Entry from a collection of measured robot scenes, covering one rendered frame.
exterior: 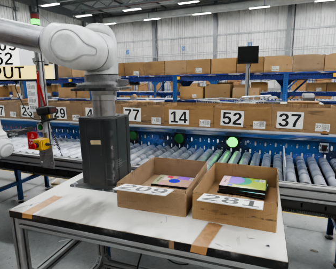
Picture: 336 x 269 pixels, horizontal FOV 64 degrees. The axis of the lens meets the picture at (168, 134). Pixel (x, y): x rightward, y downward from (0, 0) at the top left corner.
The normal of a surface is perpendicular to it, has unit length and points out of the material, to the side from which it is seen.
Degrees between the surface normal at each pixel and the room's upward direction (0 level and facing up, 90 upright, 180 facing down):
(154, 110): 90
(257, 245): 0
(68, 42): 92
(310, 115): 90
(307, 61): 90
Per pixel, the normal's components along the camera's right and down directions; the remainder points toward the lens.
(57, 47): 0.04, 0.21
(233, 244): -0.02, -0.98
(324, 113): -0.36, 0.18
